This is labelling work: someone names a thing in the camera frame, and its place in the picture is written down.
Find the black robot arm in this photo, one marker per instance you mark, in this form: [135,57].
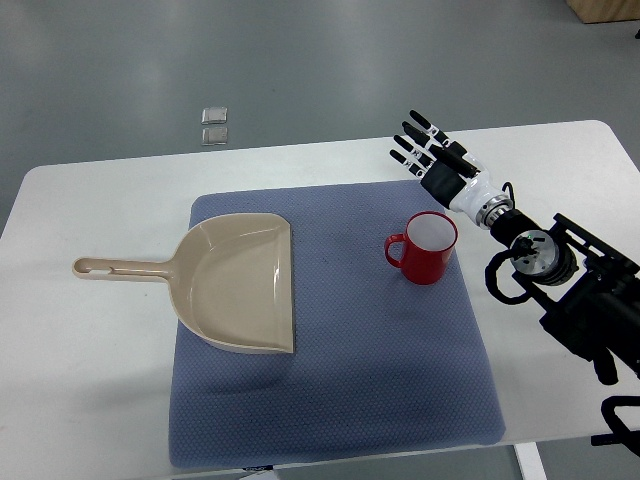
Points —
[588,290]

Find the blue grey fabric mat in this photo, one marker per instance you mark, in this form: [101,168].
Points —
[381,365]

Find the white table leg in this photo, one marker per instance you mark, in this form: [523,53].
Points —
[529,461]

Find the upper metal floor plate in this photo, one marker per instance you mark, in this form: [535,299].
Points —
[214,115]

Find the wooden box corner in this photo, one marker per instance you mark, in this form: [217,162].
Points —
[605,11]

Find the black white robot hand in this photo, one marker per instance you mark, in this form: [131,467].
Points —
[455,179]

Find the red mug white inside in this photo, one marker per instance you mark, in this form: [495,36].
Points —
[423,250]

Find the beige plastic dustpan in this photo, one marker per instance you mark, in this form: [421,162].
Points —
[230,281]

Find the lower metal floor plate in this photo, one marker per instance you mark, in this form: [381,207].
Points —
[214,136]

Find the metal floor plate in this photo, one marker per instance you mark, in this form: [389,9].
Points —
[214,136]
[214,115]

